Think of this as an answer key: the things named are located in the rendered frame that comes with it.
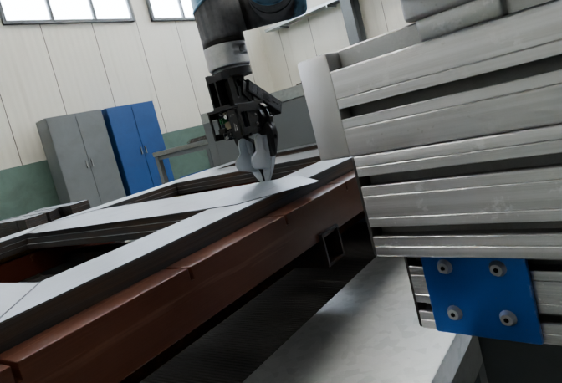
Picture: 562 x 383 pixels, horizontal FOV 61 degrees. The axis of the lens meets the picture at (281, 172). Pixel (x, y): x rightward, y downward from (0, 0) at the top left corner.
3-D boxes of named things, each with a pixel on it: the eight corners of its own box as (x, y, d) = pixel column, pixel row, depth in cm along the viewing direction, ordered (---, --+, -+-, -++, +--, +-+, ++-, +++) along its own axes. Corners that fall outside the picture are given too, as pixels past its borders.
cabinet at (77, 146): (79, 229, 813) (45, 117, 792) (68, 230, 846) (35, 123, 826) (131, 211, 884) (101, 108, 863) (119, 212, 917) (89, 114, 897)
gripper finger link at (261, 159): (251, 191, 84) (237, 140, 83) (270, 182, 89) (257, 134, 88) (264, 189, 82) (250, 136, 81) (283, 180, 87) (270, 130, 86)
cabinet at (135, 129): (136, 210, 891) (106, 108, 871) (124, 211, 925) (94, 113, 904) (180, 195, 962) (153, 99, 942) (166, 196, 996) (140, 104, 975)
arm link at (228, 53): (222, 52, 89) (256, 38, 84) (229, 76, 89) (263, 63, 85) (194, 53, 83) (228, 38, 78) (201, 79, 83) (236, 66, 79)
